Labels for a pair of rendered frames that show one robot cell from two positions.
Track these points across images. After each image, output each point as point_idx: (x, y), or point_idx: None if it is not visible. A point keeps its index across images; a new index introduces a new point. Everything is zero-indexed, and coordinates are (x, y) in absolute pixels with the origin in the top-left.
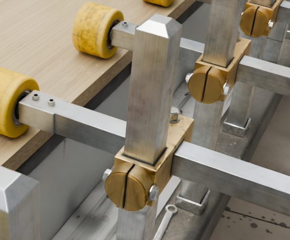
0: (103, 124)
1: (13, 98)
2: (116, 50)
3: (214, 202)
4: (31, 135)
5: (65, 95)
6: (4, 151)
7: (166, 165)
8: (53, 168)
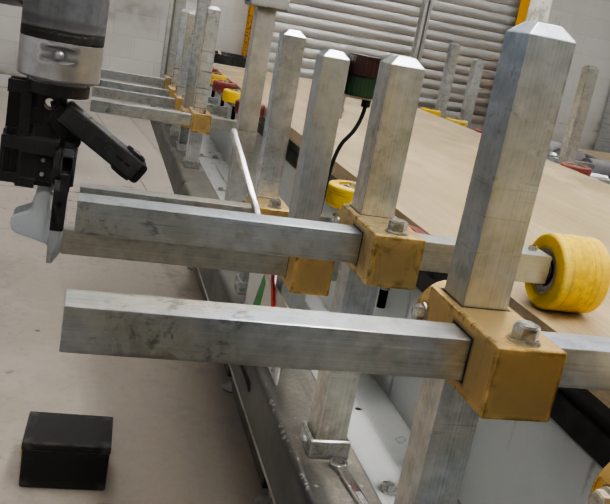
0: (444, 238)
1: (539, 241)
2: None
3: None
4: (526, 306)
5: None
6: (514, 292)
7: (347, 220)
8: (565, 472)
